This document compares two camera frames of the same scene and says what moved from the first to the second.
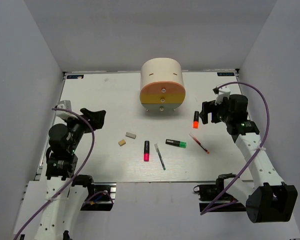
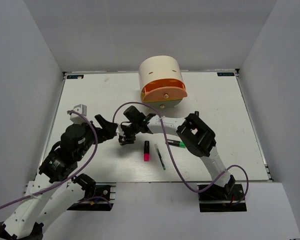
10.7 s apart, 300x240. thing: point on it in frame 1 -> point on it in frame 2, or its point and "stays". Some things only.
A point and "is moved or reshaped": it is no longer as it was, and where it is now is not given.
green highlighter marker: [175, 143] stays
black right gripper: [208, 107] -> [126, 138]
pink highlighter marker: [146, 150] stays
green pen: [157, 150] stays
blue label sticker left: [75, 76] stays
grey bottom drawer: [161, 108] is moved or reshaped
